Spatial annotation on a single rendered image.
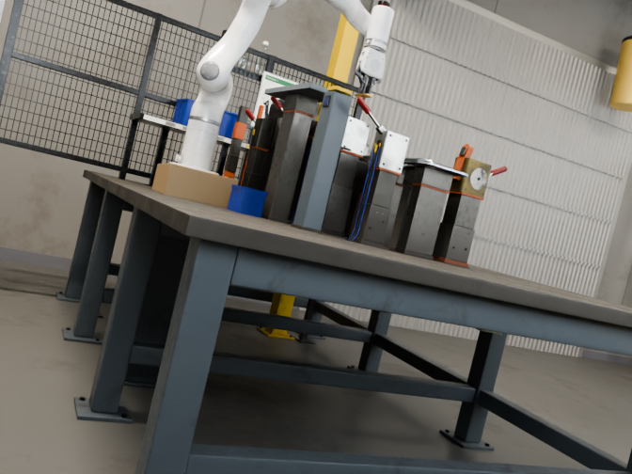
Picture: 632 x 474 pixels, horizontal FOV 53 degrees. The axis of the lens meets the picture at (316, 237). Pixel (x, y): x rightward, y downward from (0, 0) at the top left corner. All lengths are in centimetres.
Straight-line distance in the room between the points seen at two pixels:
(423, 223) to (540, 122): 416
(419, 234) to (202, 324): 100
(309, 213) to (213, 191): 51
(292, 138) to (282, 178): 14
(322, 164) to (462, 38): 378
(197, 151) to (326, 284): 121
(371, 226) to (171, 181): 77
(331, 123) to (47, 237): 292
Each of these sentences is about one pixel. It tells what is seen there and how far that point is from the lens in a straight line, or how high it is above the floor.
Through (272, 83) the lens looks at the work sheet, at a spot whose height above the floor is 140.
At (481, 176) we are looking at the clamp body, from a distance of 225.
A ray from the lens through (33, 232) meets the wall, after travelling 459.
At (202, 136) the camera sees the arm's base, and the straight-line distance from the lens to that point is 244.
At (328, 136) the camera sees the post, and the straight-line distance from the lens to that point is 201.
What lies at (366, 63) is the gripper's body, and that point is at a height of 135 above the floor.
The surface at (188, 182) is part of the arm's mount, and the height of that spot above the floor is 76.
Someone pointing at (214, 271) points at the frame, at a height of 60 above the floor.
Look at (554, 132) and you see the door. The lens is 627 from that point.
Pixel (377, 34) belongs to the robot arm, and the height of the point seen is 146.
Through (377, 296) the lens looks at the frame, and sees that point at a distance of 140.
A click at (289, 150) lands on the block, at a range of 222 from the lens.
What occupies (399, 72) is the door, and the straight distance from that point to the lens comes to 529.
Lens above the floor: 75
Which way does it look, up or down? 2 degrees down
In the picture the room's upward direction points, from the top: 14 degrees clockwise
